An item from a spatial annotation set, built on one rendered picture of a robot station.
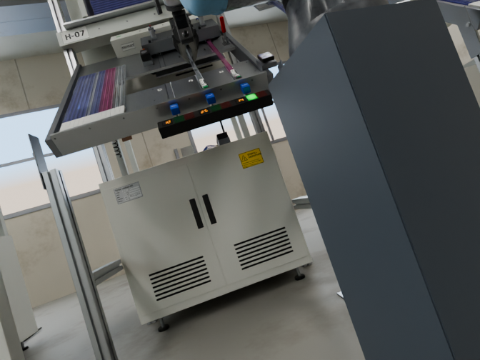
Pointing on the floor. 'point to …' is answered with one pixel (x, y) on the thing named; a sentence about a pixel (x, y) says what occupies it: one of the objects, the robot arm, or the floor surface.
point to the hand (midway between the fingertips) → (191, 60)
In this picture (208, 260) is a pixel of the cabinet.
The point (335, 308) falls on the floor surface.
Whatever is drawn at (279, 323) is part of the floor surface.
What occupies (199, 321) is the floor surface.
